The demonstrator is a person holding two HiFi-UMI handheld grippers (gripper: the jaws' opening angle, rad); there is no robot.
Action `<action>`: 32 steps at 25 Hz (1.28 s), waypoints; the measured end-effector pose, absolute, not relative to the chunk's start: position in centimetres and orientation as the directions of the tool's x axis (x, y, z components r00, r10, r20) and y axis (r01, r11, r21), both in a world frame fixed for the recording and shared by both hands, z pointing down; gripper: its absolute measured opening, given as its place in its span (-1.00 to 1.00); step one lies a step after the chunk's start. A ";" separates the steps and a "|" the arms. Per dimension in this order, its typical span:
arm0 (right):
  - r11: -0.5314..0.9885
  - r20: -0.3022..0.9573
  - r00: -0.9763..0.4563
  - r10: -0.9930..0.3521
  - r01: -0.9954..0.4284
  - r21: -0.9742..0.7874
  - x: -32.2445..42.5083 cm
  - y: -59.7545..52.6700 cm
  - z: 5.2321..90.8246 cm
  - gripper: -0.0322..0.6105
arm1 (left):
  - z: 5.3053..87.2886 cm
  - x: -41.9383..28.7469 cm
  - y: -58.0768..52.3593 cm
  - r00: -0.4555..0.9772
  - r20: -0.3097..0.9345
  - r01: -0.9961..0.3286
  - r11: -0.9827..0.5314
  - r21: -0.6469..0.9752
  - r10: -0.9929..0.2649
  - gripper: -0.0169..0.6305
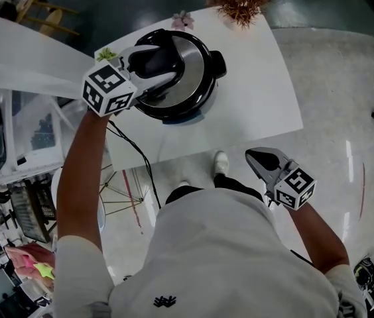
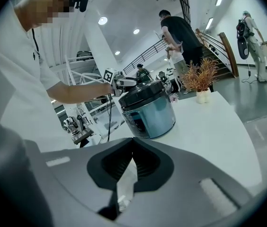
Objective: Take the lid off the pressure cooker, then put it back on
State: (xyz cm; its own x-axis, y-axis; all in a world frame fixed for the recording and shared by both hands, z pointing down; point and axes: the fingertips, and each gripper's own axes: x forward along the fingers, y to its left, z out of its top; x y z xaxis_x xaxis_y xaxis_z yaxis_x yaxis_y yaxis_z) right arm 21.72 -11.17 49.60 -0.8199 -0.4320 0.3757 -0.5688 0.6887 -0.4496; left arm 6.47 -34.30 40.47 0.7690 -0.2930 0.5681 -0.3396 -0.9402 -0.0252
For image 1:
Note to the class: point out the person's right forearm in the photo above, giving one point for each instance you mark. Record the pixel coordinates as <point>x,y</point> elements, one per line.
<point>319,237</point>

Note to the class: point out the white metal shelf rack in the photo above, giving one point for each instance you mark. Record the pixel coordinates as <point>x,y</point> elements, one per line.
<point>8,177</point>

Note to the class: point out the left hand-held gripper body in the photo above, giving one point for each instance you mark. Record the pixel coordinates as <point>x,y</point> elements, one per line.
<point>107,89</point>

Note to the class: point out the person's black trousers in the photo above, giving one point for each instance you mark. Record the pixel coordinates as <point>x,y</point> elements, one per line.
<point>233,185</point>

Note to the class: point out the white translucent partition panel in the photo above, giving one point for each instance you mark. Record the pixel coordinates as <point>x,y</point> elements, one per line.
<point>24,58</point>

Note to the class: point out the black and yellow helmet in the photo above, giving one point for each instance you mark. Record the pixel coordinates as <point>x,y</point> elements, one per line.
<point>365,270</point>

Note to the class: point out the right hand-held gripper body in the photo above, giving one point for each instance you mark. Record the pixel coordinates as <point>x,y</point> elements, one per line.
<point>294,187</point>

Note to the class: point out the person's left forearm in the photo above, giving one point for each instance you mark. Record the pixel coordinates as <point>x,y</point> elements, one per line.
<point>77,184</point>

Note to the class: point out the person's white shoe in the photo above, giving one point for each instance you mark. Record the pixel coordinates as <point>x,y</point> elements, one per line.
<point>221,162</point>
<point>184,184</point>

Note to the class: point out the black cooker lid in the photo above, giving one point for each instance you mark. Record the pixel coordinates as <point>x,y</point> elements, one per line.
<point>190,61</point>

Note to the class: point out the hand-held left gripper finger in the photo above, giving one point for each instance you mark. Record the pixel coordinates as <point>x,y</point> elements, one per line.
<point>155,82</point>
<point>137,48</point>

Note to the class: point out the person's white shirt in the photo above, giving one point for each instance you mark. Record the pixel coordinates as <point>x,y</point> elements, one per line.
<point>213,253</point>

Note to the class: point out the round white side table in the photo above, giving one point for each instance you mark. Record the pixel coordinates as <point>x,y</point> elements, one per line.
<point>102,214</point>

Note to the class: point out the grey electric pressure cooker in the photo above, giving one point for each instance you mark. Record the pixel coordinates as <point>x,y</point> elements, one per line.
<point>218,63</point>

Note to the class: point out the wooden stool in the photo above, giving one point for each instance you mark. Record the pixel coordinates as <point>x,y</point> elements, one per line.
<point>47,15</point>

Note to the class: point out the white square table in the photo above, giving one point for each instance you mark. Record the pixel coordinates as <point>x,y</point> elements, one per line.
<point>256,94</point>

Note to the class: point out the small green succulent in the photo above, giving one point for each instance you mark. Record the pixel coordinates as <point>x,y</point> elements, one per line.
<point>107,55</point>

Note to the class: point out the clear plastic storage box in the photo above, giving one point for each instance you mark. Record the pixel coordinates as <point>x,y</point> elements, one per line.
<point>37,128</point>

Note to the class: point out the small pink flower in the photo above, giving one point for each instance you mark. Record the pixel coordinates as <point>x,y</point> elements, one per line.
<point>183,20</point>

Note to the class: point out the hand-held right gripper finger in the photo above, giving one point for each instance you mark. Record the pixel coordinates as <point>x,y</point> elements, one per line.
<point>266,177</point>
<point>279,153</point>

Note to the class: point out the black mesh chair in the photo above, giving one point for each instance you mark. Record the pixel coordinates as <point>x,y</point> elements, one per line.
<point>31,210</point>

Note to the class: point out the person's right white shoe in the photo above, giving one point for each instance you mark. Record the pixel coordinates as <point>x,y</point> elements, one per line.
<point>221,162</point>

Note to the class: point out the person's left white shoe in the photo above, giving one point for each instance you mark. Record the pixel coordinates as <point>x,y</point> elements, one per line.
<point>184,184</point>

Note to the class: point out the pink plush with yellow star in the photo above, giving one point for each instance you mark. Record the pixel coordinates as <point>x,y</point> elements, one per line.
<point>24,258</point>

